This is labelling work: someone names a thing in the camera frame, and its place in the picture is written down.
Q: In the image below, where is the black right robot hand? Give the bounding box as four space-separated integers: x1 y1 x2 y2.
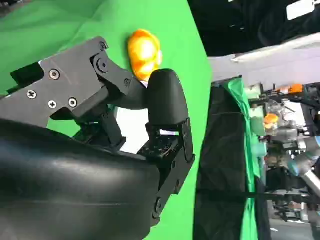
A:
0 36 196 240

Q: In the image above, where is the lilac plate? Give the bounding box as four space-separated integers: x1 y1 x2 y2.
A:
115 79 181 154

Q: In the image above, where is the orange toy bread roll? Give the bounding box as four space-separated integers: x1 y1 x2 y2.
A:
127 28 164 81

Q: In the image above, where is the black table drape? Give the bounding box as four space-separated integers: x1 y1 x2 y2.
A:
193 78 272 240

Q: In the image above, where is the green cloth on background table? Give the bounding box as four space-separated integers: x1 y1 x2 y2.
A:
221 74 266 240

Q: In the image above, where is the small orange background toy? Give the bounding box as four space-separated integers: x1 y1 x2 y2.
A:
264 112 279 130

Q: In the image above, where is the black strap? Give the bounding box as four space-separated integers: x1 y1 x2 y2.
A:
196 187 311 204

